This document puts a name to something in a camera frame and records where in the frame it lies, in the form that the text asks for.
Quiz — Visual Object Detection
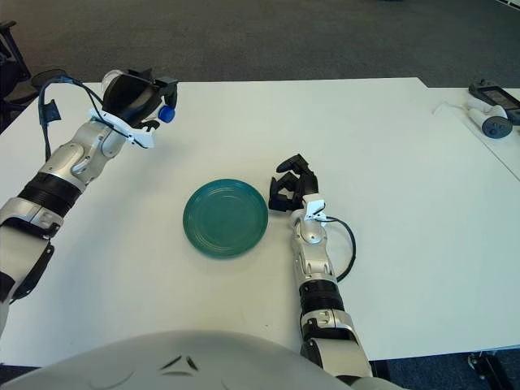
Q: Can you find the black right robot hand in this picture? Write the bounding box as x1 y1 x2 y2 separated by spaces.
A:
267 153 320 215

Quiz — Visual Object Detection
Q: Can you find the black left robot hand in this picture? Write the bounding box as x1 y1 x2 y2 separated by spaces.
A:
100 68 180 131

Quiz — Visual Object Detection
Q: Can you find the clear bottle with blue cap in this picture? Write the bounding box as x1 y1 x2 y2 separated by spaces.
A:
101 69 176 124

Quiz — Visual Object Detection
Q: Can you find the green round plate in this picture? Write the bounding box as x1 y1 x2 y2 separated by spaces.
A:
182 178 270 261

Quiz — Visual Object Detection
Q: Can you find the black office chair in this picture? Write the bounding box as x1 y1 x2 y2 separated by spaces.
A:
0 19 41 131

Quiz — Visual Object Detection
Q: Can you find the white grey VR controller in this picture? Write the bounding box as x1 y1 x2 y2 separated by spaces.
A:
466 103 514 141

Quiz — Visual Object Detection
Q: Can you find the black handheld device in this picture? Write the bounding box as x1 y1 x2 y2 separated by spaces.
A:
468 79 520 110

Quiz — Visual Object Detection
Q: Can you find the grey robot torso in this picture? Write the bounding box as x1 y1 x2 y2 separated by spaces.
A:
0 329 407 390

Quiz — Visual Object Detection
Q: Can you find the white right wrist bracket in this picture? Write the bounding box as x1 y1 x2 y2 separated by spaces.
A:
302 193 328 223

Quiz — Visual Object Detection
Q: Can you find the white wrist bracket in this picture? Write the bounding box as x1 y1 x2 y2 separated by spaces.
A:
88 107 158 150
302 193 328 223

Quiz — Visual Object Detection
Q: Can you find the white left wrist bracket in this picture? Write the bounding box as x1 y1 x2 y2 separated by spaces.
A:
88 107 158 150

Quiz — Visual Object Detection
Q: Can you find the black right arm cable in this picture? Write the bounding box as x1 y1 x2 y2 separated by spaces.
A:
324 217 358 284

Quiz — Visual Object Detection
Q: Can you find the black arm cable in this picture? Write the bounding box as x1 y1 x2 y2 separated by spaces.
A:
324 217 358 284
37 72 123 163

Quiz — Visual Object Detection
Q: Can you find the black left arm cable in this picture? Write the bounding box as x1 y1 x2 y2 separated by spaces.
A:
37 72 123 163

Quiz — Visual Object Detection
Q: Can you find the black wheeled frame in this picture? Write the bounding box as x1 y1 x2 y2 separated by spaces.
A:
466 351 520 390

